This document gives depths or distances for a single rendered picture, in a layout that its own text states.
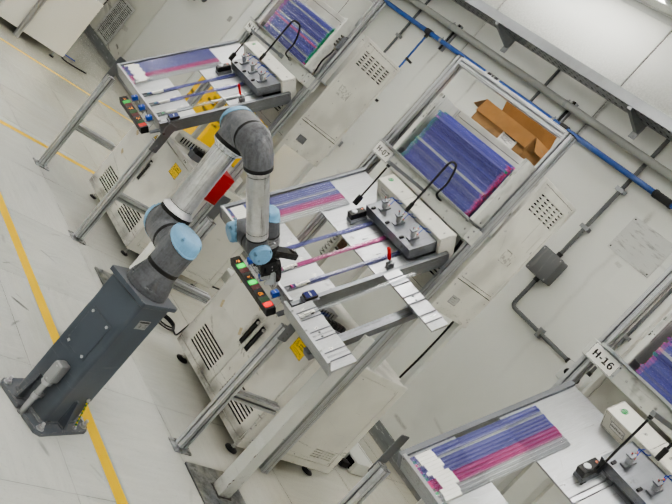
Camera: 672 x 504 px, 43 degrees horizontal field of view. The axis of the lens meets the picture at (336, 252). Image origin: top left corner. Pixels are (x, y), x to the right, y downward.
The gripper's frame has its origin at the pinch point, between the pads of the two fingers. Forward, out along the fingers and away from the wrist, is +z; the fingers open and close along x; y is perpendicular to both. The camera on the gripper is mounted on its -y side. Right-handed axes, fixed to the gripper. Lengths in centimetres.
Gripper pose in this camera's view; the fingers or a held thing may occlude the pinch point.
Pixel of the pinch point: (275, 283)
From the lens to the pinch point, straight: 318.7
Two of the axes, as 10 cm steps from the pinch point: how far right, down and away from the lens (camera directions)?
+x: 4.8, 5.7, -6.7
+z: -0.4, 7.8, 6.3
